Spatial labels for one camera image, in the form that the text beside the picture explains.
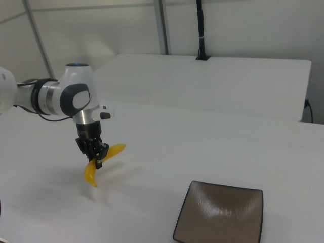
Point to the black pole with clamp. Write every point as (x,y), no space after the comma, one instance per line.
(201,30)

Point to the brown square ceramic plate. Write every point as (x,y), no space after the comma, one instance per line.
(217,215)

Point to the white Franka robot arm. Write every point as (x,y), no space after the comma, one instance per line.
(76,83)

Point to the upright grey frame post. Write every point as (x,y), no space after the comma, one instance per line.
(162,25)

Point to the yellow banana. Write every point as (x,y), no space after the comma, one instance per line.
(89,173)

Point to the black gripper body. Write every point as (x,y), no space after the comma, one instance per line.
(88,131)

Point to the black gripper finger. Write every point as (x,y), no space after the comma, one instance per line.
(88,158)
(99,162)

